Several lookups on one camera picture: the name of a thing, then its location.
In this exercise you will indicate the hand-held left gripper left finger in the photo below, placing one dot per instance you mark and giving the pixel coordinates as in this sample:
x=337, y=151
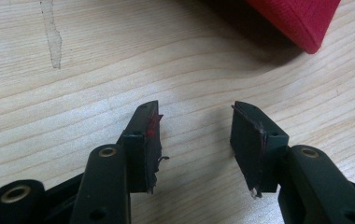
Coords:
x=141, y=161

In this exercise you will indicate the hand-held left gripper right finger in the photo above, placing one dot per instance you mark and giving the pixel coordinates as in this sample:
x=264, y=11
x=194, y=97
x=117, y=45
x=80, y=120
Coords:
x=250, y=149

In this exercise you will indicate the red and black cap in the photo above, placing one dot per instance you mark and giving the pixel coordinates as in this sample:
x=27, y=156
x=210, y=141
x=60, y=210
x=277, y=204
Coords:
x=297, y=18

